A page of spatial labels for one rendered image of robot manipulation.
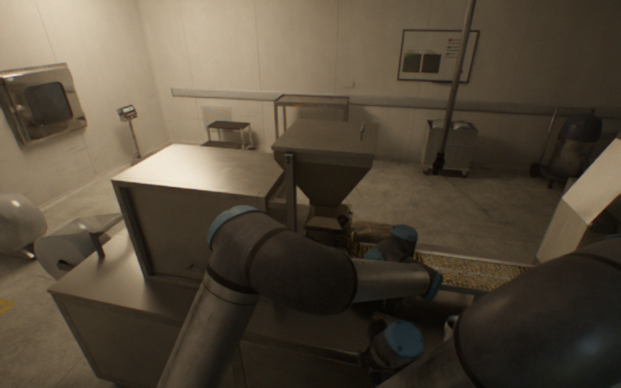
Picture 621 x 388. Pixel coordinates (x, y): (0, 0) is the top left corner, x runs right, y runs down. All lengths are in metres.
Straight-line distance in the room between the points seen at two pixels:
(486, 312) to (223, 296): 0.39
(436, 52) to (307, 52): 1.76
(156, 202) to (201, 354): 0.93
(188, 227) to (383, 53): 3.94
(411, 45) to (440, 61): 0.44
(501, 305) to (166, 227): 1.33
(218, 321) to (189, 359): 0.09
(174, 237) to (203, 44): 4.36
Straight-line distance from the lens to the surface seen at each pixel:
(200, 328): 0.62
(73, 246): 2.19
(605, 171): 1.46
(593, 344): 0.38
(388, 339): 0.90
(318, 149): 1.06
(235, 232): 0.55
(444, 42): 4.87
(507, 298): 0.39
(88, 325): 1.99
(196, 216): 1.38
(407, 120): 5.01
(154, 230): 1.56
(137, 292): 1.72
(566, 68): 5.34
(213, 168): 1.43
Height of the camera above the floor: 1.89
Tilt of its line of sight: 29 degrees down
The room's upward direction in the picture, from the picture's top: straight up
